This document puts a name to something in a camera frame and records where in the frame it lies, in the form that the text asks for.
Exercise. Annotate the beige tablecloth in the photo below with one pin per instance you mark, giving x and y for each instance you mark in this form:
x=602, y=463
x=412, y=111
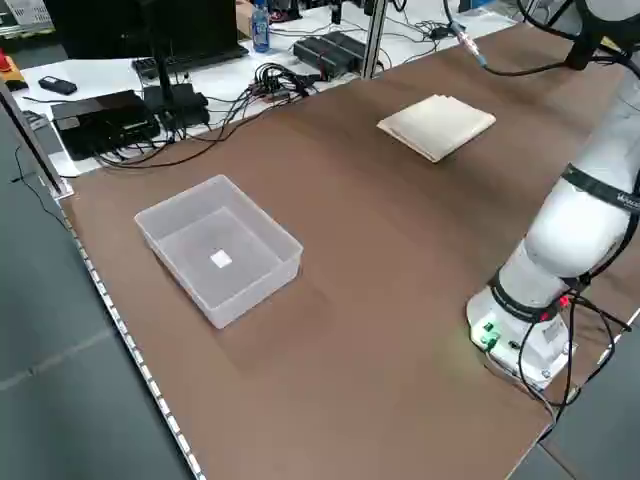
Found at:
x=435, y=125

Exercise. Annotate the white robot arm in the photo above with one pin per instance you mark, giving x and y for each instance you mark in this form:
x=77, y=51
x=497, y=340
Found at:
x=575, y=225

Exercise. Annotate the small white square label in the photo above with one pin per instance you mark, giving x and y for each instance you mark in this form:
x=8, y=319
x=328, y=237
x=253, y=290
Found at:
x=220, y=258

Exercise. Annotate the clear plastic bin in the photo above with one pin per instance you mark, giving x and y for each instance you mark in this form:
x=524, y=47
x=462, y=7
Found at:
x=175, y=225

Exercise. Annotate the black usb hub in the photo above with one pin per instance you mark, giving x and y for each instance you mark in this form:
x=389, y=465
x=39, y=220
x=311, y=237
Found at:
x=280, y=80

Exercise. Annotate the black ribbed power brick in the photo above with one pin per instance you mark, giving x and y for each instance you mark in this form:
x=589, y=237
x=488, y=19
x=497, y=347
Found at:
x=315, y=55
x=347, y=47

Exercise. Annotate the black monitor stand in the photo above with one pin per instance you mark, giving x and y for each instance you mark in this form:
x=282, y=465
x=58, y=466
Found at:
x=175, y=102

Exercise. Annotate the black keyboard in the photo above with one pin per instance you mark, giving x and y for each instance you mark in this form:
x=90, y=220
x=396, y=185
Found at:
x=205, y=57

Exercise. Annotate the blue water bottle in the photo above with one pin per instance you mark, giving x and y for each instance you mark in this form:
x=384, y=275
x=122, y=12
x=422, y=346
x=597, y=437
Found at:
x=261, y=30

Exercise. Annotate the brown cardboard box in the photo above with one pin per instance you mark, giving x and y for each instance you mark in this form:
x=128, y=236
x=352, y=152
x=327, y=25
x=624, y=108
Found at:
x=244, y=17

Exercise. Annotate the black power adapter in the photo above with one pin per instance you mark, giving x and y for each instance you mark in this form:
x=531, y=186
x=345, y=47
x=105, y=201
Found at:
x=442, y=33

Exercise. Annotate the black dock box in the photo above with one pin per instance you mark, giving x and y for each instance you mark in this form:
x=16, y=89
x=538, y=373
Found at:
x=100, y=120

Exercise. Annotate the black monitor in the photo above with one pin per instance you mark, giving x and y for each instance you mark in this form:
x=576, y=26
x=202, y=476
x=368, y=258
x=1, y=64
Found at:
x=125, y=25

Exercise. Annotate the black handheld device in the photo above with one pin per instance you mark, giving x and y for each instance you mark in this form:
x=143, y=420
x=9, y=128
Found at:
x=57, y=85

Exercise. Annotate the red emergency stop button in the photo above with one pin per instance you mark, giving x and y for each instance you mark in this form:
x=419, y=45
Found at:
x=4, y=61

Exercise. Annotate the aluminium corner frame post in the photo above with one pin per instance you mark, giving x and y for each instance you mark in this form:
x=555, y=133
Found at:
x=35, y=150

